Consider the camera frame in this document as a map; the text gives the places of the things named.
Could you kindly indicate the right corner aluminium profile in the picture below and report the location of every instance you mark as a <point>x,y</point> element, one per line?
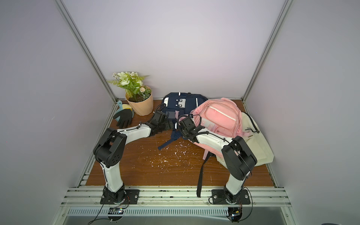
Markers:
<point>268,47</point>

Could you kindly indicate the left corner aluminium profile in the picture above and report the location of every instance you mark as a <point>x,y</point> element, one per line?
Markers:
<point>84,47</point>

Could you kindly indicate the black work glove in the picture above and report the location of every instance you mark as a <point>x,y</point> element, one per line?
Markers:
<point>124,117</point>

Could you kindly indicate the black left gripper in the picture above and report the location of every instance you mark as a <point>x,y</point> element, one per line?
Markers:
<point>168,125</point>

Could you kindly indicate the pink backpack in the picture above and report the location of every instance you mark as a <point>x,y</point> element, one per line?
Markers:
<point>223,119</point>

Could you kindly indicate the navy blue backpack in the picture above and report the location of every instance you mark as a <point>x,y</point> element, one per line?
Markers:
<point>176,104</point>

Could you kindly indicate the terracotta flower pot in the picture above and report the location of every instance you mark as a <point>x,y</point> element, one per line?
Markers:
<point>141,103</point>

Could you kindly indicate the green white artificial plant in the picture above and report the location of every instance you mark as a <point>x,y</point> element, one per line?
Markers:
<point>133,85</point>

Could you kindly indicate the corner aluminium profile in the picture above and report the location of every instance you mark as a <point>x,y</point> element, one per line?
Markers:
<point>84,47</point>
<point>268,47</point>

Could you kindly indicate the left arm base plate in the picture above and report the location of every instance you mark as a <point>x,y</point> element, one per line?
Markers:
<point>130,197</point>

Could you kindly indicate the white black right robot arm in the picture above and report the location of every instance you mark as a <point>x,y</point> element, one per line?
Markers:
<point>238,157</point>

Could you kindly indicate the left circuit board with cable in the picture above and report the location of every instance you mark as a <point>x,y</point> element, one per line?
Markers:
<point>114,214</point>

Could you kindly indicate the aluminium mounting rail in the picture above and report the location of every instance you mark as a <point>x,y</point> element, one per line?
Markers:
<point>181,196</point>

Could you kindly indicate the circuit board with cable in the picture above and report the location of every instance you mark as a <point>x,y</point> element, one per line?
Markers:
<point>114,214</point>
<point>238,214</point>

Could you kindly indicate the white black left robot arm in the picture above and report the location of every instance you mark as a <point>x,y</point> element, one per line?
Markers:
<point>110,148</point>

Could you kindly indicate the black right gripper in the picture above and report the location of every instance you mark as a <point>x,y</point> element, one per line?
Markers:
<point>183,128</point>

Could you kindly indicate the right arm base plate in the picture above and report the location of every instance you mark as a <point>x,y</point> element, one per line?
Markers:
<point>221,196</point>

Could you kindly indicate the yellow sponge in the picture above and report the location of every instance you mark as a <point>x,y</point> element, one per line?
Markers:
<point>126,106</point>

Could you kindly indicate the right circuit board with cable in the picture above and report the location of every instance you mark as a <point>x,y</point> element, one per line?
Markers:
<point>238,214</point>

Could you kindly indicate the cream canvas backpack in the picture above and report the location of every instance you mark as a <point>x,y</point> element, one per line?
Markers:
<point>257,143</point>

